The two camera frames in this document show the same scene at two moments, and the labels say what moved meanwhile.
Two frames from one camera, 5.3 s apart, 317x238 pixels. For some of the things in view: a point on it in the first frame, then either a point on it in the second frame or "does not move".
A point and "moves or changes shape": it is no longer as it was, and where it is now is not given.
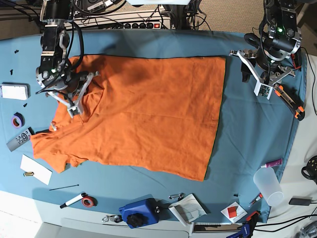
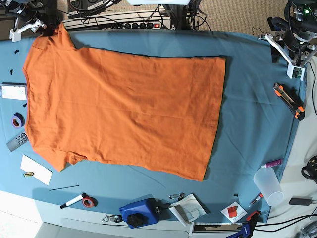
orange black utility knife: x=294 y=104 does not move
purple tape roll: x=18 y=120 does not move
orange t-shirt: x=157 y=113 moves or changes shape
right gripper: x=68 y=88 → x=40 y=16
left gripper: x=267 y=75 → x=295 y=70
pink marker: x=273 y=163 does not move
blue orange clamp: x=247 y=227 does not move
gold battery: x=28 y=174 does not move
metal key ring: x=115 y=218 does not move
